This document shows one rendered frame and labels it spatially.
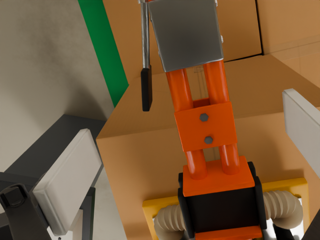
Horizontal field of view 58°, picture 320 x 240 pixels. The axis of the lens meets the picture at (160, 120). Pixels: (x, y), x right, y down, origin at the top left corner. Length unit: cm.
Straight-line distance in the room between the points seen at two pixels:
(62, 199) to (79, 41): 134
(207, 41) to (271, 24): 59
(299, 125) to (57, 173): 13
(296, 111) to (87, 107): 143
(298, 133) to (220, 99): 15
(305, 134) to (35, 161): 113
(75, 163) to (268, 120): 36
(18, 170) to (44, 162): 10
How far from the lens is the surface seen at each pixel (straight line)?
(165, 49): 29
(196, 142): 33
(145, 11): 30
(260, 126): 49
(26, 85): 165
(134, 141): 50
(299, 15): 89
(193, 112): 31
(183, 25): 29
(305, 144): 17
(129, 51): 86
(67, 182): 17
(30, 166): 120
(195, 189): 35
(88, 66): 149
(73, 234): 84
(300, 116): 17
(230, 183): 35
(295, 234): 60
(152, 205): 55
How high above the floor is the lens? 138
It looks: 66 degrees down
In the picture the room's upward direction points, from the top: 168 degrees counter-clockwise
